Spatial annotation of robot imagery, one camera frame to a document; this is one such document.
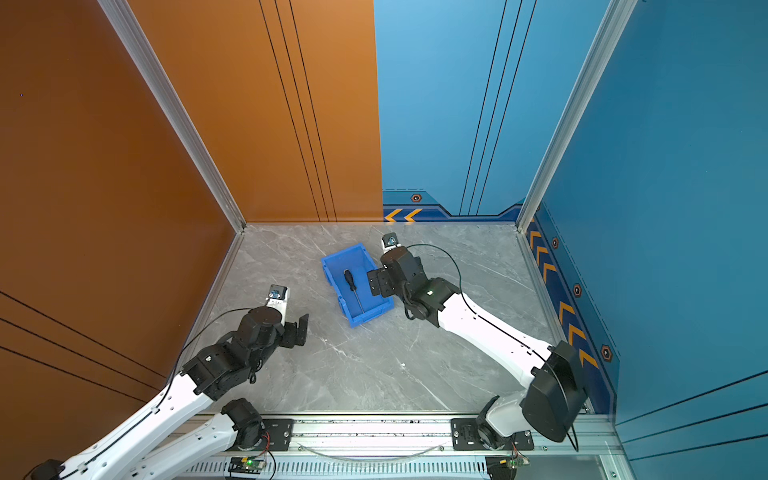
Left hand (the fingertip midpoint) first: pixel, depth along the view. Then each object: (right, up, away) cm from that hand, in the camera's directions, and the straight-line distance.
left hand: (291, 311), depth 76 cm
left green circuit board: (-9, -36, -5) cm, 37 cm away
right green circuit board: (+55, -34, -7) cm, 65 cm away
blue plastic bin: (+13, +12, +31) cm, 36 cm away
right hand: (+24, +11, +3) cm, 27 cm away
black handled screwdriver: (+11, +6, +26) cm, 29 cm away
